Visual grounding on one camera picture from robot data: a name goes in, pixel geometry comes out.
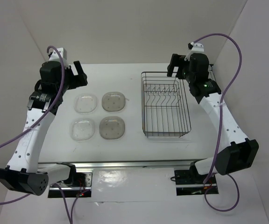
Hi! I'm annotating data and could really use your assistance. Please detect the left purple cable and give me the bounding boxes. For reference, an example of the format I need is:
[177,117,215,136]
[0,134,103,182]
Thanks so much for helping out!
[0,46,88,222]

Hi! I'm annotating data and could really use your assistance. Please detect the smoky plate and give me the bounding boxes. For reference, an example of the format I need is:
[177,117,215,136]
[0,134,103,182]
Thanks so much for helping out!
[99,116,125,140]
[101,91,126,112]

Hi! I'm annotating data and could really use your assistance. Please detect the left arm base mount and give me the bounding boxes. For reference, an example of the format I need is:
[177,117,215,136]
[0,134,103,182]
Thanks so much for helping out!
[57,170,93,198]

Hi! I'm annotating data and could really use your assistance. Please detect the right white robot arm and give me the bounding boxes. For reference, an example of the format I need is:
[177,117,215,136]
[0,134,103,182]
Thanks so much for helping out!
[167,53,259,183]

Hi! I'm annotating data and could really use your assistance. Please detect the metal wire dish rack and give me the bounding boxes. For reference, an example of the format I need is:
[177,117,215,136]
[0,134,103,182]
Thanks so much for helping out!
[141,71,191,139]

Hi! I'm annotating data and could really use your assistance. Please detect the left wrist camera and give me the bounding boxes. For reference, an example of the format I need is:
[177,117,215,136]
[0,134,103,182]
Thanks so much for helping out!
[49,48,67,63]

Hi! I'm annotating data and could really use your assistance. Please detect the aluminium front rail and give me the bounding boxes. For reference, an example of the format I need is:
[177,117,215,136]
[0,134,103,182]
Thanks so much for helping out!
[38,160,203,169]

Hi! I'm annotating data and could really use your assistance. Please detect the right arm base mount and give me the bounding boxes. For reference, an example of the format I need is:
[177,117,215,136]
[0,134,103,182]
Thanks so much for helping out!
[170,170,219,196]

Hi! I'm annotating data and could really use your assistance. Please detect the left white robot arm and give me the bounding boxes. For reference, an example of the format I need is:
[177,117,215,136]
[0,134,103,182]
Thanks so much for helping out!
[0,61,88,196]

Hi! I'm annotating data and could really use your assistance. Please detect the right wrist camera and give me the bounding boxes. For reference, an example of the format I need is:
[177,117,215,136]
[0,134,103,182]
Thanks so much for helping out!
[187,42,204,57]

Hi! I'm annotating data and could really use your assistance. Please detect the clear plate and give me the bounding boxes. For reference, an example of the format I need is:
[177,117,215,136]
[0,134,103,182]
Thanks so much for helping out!
[70,119,95,142]
[74,94,98,113]

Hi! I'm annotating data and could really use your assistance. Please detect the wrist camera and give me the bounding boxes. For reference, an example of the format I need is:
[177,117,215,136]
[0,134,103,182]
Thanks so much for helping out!
[49,48,67,63]
[187,42,204,57]

